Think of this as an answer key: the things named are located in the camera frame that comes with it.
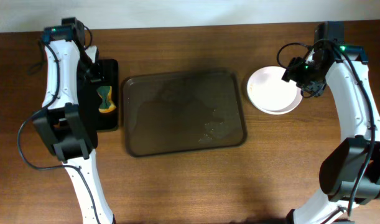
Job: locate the light green plate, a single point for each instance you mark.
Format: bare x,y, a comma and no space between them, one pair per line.
276,103

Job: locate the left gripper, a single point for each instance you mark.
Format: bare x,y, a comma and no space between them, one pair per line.
94,79

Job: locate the yellow green sponge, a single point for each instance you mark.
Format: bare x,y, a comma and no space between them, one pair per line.
107,105

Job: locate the brown serving tray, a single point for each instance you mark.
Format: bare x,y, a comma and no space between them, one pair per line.
176,112

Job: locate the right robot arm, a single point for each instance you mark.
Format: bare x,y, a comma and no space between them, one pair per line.
350,175

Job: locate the pink white plate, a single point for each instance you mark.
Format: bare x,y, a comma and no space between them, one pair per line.
268,79

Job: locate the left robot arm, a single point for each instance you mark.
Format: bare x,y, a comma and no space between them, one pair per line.
62,125

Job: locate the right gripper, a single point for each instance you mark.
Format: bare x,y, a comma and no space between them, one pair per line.
311,88

